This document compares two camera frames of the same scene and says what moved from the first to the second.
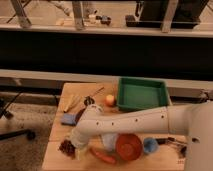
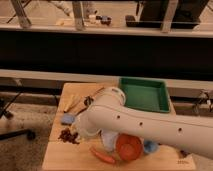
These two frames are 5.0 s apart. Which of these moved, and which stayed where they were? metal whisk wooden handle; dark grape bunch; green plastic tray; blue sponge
Moved: dark grape bunch
Stayed: blue sponge; metal whisk wooden handle; green plastic tray
